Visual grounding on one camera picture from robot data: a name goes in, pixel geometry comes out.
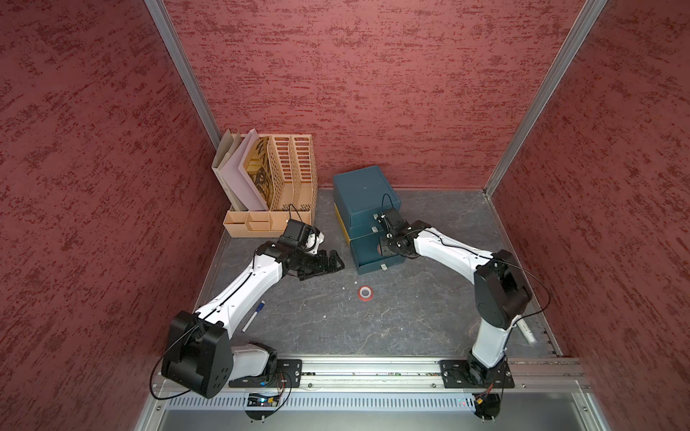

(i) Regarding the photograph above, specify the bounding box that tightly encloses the blue white marker pen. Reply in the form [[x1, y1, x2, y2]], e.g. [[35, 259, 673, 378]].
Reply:
[[241, 300, 266, 333]]

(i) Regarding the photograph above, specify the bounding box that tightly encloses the white marker right side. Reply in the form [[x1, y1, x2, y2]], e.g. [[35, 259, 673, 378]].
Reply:
[[516, 320, 537, 346]]

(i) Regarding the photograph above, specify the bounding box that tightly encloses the pink folder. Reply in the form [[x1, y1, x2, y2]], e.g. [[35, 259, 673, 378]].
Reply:
[[219, 129, 269, 211]]

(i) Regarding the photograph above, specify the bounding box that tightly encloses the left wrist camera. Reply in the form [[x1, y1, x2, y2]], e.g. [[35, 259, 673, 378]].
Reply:
[[305, 228, 325, 254]]

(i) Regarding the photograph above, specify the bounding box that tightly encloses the beige folder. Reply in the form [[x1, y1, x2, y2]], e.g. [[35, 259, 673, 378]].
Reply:
[[211, 129, 246, 211]]

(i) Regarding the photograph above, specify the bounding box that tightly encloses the yellow patterned book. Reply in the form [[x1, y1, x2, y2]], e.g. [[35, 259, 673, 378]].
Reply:
[[244, 136, 274, 209]]

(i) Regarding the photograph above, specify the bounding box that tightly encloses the teal drawer cabinet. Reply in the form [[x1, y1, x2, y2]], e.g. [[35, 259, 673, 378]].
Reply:
[[333, 166, 405, 275]]

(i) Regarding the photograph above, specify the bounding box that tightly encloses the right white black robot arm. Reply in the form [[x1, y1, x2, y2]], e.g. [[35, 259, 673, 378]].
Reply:
[[377, 208, 532, 387]]

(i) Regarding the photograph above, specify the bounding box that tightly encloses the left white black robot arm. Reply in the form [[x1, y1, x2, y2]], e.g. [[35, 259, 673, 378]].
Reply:
[[155, 219, 345, 399]]

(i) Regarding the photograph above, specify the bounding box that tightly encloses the aluminium front rail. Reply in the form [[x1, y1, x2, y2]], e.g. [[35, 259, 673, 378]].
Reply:
[[278, 356, 592, 393]]

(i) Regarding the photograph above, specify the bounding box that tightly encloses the beige plastic file organizer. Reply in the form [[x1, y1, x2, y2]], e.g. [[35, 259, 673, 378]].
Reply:
[[223, 133, 318, 238]]

